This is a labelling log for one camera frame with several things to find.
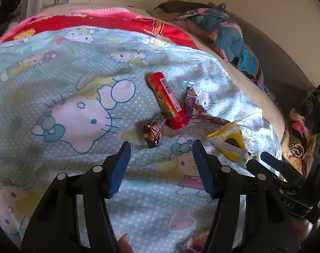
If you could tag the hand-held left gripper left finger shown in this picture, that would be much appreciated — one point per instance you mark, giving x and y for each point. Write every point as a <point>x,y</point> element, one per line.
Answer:
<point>120,168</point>

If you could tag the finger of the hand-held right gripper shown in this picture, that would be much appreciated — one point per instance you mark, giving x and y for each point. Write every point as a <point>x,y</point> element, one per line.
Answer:
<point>276,163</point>
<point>262,172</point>

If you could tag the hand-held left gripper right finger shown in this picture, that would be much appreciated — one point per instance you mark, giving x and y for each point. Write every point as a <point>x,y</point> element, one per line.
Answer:
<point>204,168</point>

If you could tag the yellow plastic packet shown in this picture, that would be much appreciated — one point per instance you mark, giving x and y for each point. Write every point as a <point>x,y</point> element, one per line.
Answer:
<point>228,142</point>

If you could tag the brown wrapper strip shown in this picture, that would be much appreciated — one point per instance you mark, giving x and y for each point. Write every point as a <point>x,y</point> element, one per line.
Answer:
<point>215,120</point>

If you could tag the brown chocolate wrapper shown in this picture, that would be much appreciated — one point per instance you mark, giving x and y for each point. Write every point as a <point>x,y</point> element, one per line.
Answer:
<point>153,131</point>

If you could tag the purple candy wrapper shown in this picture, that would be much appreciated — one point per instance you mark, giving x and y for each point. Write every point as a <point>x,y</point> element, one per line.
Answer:
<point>193,101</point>

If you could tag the red candy tube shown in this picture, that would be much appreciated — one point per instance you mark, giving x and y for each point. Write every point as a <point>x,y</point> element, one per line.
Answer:
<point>166,100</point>

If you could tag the person's left hand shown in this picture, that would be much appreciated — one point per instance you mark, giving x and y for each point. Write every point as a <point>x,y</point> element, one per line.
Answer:
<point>125,245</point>

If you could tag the pile of clothes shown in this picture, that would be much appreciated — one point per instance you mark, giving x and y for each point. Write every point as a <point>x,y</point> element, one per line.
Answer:
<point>305,126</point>

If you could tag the beige bed sheet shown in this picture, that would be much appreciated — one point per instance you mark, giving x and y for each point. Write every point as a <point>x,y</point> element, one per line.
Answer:
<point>249,95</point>

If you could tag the light blue cartoon cat blanket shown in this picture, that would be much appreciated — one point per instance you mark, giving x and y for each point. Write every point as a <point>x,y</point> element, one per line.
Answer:
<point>70,84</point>

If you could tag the grey bed headboard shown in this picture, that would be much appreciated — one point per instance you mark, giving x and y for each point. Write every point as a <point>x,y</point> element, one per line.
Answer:
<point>281,58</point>

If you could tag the blue floral quilt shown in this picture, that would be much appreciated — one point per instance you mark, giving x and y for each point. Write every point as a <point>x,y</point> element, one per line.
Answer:
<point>223,34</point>

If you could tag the red blanket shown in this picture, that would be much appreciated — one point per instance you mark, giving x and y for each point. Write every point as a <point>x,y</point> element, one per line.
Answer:
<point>96,23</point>

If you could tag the pink blanket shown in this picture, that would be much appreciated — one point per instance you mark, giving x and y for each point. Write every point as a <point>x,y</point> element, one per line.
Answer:
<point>57,17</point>

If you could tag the brown cloth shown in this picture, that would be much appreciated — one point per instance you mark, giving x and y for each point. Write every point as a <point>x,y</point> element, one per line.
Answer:
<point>168,6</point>

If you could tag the black plush toy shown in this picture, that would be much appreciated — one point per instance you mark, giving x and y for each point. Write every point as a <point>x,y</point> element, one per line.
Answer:
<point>5,10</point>

